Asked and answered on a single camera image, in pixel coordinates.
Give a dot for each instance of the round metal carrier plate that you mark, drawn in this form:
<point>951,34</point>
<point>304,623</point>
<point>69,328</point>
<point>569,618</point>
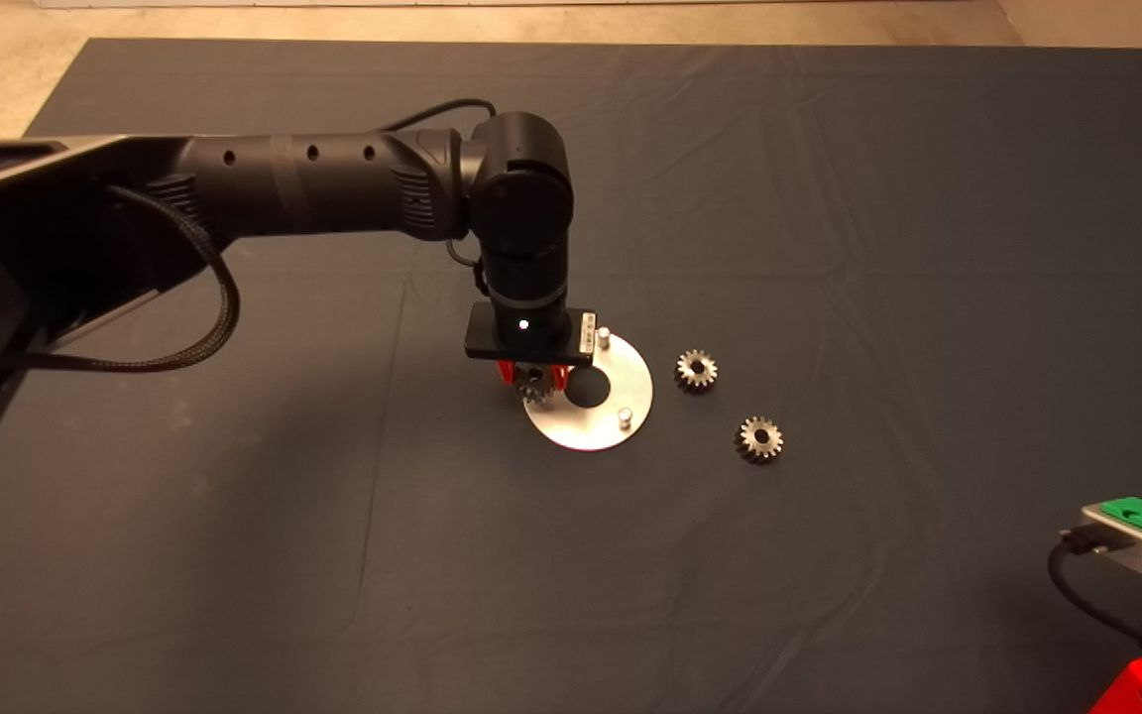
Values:
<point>591,431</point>

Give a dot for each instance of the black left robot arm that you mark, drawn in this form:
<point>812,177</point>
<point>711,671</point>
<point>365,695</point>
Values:
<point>313,188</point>

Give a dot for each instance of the steel planetary gear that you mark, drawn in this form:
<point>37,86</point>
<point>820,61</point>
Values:
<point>771,444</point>
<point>709,369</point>
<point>534,387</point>

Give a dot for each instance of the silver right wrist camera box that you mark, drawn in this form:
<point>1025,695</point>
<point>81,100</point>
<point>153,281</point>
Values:
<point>1126,540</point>

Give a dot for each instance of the dark grey table cloth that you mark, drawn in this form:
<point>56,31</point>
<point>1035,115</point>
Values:
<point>829,198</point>

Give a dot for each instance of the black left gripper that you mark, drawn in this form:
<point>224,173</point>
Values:
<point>482,342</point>

